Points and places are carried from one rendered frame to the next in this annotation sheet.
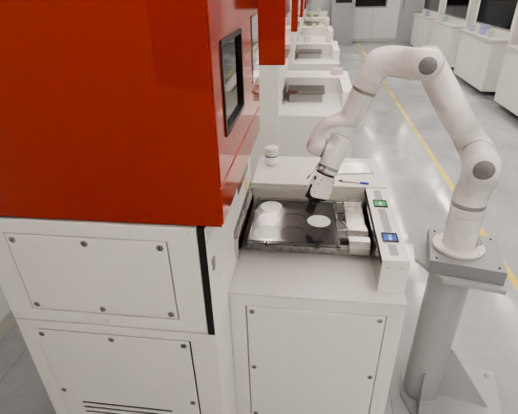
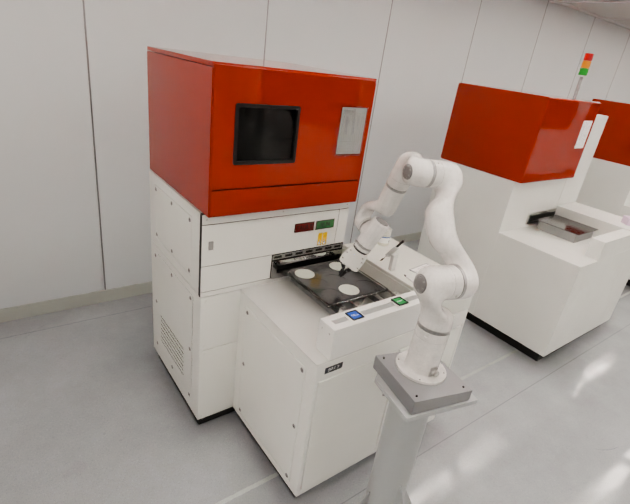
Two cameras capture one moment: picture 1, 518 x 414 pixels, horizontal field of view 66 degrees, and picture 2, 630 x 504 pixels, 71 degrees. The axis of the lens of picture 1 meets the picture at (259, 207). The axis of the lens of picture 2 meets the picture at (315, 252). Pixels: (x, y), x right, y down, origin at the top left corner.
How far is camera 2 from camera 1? 1.38 m
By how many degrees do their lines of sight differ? 38
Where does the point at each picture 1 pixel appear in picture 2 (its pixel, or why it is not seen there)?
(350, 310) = (289, 347)
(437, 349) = (380, 469)
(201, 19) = (210, 86)
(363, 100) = (386, 192)
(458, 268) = (388, 374)
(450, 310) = (392, 429)
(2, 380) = not seen: hidden behind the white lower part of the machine
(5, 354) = not seen: hidden behind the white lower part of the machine
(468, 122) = (438, 239)
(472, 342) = not seen: outside the picture
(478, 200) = (427, 319)
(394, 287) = (324, 349)
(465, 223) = (416, 339)
